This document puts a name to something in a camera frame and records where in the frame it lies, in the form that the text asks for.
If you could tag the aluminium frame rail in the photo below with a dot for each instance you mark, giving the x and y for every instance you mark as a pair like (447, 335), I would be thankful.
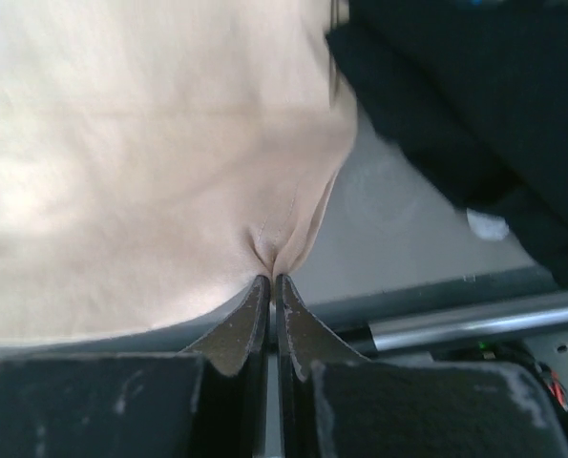
(471, 309)

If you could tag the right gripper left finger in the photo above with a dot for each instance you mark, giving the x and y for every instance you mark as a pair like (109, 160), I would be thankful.
(229, 416)

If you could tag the beige t shirt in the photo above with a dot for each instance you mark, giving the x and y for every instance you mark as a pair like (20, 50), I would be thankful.
(156, 156)

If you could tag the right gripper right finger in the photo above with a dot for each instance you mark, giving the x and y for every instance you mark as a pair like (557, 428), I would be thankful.
(305, 347)

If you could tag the black graphic t shirt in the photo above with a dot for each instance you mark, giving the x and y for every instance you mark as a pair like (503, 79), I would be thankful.
(475, 93)

